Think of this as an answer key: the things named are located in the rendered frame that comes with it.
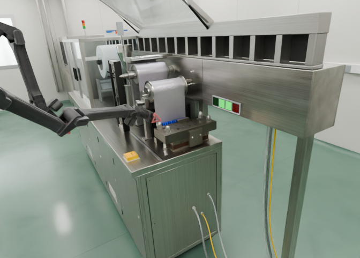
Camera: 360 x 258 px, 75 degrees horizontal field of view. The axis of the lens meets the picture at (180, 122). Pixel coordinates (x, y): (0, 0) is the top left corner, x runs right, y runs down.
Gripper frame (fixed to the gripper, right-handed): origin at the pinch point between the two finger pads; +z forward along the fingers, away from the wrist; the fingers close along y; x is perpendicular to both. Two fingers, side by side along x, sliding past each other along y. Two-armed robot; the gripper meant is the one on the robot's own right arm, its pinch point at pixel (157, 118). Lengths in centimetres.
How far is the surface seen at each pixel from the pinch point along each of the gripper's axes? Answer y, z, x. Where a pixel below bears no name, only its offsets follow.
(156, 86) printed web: -1.2, -9.5, 19.9
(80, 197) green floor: -102, 8, -118
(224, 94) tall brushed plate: 31.4, 18.1, 30.4
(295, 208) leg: 76, 63, -15
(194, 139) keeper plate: 21.9, 18.5, -2.7
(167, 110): 0.2, 4.6, 8.0
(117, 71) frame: -33.1, -26.8, 19.6
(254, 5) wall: -161, 184, 211
